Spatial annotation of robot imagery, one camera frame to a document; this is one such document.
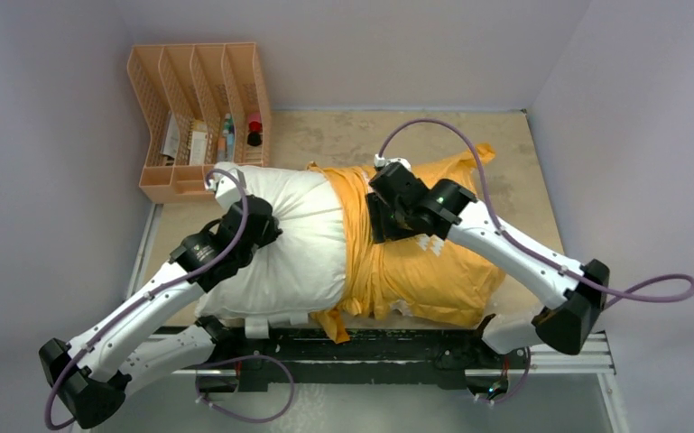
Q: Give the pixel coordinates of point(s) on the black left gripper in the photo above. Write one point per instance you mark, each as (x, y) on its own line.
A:
(270, 233)

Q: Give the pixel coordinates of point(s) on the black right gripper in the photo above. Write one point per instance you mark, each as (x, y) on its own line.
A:
(386, 228)

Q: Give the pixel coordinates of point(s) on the white pillow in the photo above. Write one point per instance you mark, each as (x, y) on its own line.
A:
(302, 274)

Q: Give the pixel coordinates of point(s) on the orange Mickey Mouse pillowcase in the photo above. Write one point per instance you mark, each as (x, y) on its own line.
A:
(422, 275)

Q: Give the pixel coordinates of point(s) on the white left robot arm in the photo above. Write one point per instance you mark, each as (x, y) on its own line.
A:
(93, 374)

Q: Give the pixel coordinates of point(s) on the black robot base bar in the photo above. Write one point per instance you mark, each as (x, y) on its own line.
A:
(450, 359)

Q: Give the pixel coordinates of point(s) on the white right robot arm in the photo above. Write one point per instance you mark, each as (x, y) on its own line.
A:
(568, 306)

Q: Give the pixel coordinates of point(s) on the teal and orange tube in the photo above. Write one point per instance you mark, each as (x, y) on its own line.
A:
(226, 143)

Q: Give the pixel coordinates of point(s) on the red and black bottle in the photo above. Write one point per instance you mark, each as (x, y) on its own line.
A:
(254, 129)

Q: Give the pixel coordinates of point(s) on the beige paper card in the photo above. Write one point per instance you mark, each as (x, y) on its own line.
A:
(198, 142)

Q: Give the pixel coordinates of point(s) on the white paper booklet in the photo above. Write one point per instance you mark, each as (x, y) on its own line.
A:
(171, 139)

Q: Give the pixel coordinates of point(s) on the pink plastic file organizer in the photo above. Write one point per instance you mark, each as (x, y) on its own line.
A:
(201, 81)

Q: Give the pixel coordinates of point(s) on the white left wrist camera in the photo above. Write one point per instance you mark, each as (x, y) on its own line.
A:
(227, 186)

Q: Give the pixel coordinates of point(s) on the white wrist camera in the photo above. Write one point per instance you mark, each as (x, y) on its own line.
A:
(227, 186)
(381, 162)

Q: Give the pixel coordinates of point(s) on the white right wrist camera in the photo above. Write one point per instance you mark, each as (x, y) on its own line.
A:
(381, 162)

